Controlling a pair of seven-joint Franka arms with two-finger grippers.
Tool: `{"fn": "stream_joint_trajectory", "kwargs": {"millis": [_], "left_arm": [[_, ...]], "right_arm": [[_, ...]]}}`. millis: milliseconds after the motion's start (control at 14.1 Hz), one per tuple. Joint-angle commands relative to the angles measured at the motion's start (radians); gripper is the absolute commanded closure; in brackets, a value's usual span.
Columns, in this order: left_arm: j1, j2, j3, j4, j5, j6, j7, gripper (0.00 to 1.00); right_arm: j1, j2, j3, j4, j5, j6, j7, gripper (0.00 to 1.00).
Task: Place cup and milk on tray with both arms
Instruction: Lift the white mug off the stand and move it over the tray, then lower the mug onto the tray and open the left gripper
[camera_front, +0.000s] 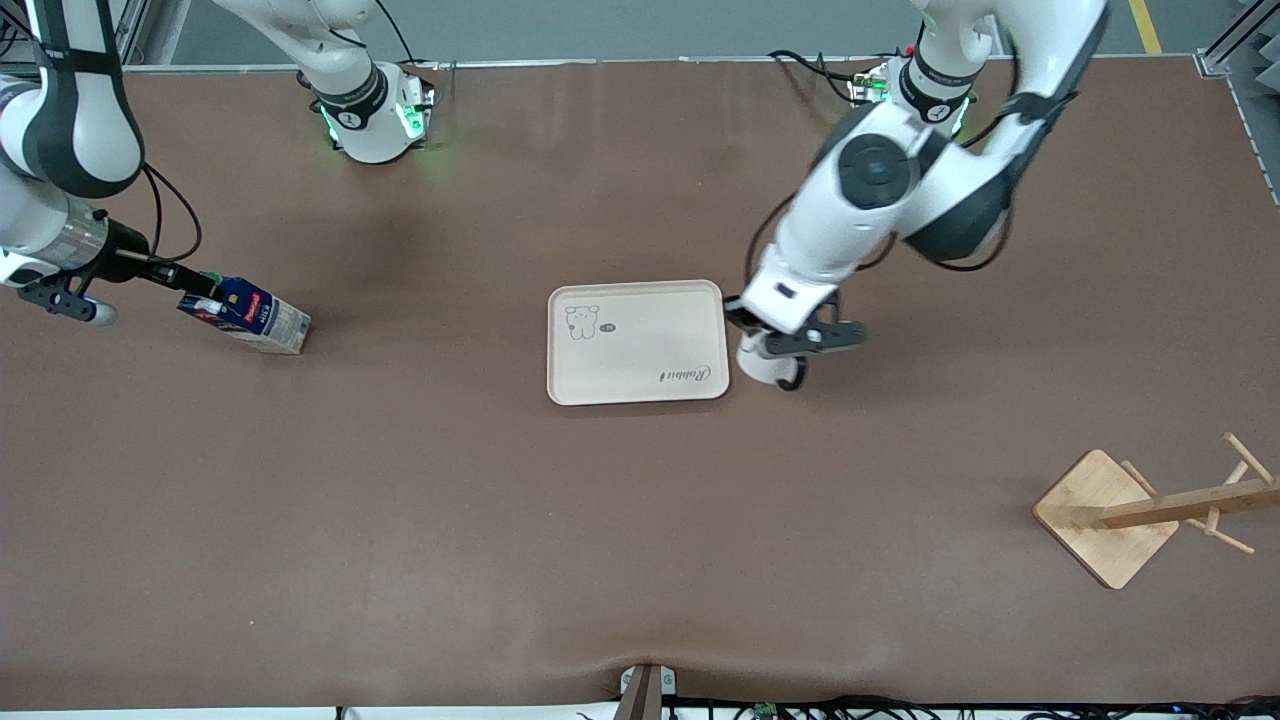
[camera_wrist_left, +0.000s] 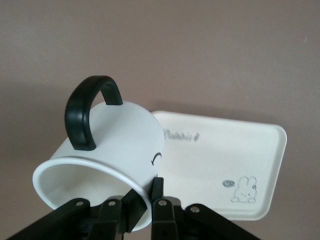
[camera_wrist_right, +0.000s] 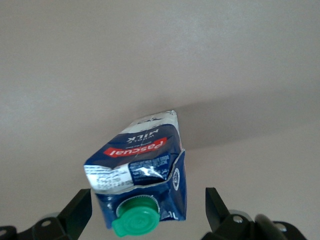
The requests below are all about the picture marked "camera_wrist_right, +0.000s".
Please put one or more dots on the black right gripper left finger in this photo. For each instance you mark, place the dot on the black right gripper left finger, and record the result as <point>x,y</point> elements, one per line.
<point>75,215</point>

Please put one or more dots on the blue milk carton green cap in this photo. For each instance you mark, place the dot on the blue milk carton green cap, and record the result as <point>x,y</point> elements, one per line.
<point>142,152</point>

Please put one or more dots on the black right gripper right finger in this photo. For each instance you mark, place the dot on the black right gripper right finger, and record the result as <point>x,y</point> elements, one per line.
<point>217,216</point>

